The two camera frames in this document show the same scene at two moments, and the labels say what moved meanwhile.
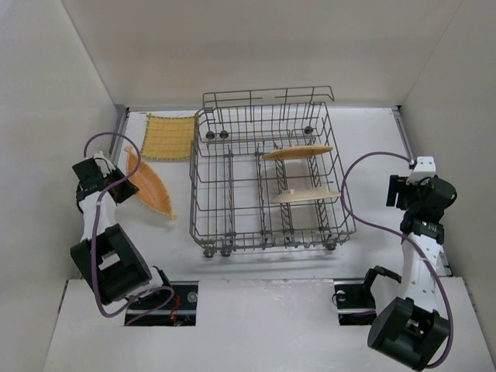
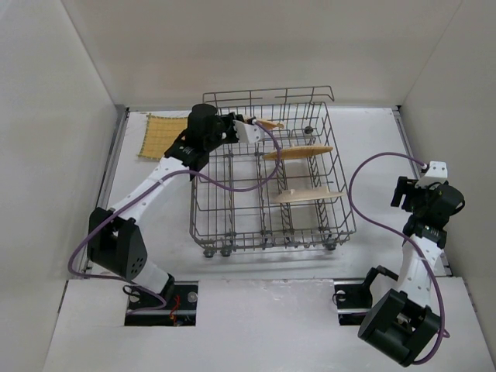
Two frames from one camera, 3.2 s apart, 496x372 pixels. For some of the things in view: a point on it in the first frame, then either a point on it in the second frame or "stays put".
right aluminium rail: x=442 y=264 stays put
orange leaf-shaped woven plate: x=152 y=190 to x=270 y=125
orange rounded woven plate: x=296 y=151 stays put
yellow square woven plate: x=168 y=139 stays put
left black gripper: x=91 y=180 to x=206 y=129
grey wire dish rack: x=266 y=173 stays put
